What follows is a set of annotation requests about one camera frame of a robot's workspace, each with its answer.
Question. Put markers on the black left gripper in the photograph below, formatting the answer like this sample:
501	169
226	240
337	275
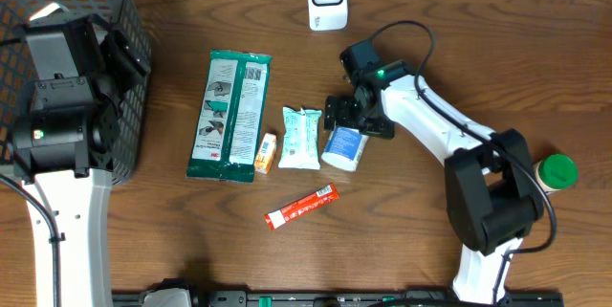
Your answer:
125	67

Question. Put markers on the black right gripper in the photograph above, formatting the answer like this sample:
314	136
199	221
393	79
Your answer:
383	127

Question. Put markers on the white blue label jar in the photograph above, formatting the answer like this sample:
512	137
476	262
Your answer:
344	148

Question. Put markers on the mint green wipes pack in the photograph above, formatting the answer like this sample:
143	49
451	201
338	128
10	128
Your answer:
299	149

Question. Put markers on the orange Kleenex tissue pack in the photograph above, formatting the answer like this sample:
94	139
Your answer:
264	158

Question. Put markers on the green white 3M package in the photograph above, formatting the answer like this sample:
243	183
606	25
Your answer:
229	123

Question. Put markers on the red snack bar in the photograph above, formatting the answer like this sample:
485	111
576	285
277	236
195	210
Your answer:
317	199

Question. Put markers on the green lid jar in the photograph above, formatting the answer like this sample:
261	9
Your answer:
556	172

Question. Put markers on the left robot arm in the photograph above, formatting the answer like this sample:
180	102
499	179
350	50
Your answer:
66	148

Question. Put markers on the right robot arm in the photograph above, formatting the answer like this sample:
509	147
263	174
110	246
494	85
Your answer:
493	198

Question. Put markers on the grey plastic mesh basket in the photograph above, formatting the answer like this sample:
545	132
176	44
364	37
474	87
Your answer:
18	73

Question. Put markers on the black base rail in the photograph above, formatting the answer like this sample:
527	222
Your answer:
176	292

